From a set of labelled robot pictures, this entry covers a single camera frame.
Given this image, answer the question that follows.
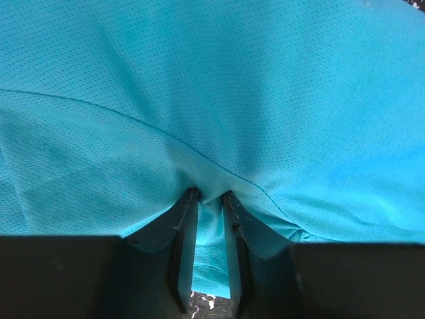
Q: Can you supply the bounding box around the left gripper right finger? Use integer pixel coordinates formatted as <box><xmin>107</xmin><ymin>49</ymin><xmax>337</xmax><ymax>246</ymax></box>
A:
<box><xmin>223</xmin><ymin>192</ymin><xmax>424</xmax><ymax>318</ymax></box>

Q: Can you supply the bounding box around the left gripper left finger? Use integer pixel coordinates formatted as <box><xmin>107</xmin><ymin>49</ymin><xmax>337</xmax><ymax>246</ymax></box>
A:
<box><xmin>1</xmin><ymin>188</ymin><xmax>200</xmax><ymax>318</ymax></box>

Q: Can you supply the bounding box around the teal t shirt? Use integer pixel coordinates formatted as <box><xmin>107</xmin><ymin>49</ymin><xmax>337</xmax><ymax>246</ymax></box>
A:
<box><xmin>1</xmin><ymin>1</ymin><xmax>424</xmax><ymax>297</ymax></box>

